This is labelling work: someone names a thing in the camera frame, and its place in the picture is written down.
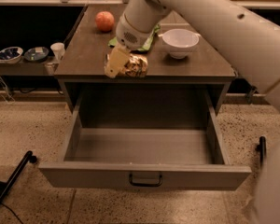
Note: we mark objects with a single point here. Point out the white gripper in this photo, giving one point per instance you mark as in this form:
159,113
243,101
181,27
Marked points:
130,34

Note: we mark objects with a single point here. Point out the clear snack jar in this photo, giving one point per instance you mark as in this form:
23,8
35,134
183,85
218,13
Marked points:
137,66

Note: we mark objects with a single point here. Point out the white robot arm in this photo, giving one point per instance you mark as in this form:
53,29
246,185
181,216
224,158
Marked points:
250,43

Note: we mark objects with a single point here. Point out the grey cabinet with dark top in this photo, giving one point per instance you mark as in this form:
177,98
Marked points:
84,62

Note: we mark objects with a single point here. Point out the open grey top drawer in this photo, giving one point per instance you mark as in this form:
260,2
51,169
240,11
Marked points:
168,132

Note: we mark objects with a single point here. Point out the green chip bag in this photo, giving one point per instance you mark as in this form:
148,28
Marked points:
147,45

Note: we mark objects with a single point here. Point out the orange round fruit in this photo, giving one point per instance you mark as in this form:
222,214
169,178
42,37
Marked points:
104,21

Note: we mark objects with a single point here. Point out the white paper cup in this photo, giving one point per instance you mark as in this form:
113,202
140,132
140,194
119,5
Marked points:
58,50

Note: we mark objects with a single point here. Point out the white bowl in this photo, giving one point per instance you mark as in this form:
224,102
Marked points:
180,43

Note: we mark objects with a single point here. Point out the low side shelf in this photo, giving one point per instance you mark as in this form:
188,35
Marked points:
24,68

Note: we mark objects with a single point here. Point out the dark blue shallow bowl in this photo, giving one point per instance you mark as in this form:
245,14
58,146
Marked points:
36,55

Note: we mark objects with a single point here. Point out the blue patterned bowl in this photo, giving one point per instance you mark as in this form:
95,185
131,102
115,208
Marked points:
11,54

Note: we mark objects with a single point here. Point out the black left base leg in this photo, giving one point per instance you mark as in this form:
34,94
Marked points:
6,186

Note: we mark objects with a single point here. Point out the black base leg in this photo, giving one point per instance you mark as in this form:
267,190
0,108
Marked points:
6,186
262,149

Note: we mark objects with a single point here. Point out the black right base leg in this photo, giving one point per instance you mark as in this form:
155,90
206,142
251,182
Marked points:
262,149

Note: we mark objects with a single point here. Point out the black drawer handle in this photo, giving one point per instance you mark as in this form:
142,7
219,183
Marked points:
145,181

